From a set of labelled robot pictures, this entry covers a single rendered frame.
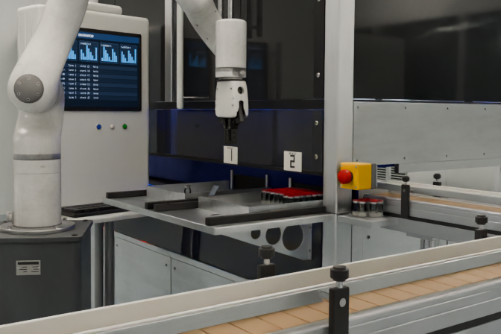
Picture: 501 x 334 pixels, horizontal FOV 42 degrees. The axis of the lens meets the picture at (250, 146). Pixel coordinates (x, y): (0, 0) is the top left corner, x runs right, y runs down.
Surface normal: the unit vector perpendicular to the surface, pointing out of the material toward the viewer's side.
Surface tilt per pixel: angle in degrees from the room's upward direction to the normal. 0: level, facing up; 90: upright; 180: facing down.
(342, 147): 90
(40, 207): 90
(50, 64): 68
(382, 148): 90
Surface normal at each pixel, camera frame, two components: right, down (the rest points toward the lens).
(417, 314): 0.58, 0.04
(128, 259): -0.81, 0.03
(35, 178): 0.23, 0.05
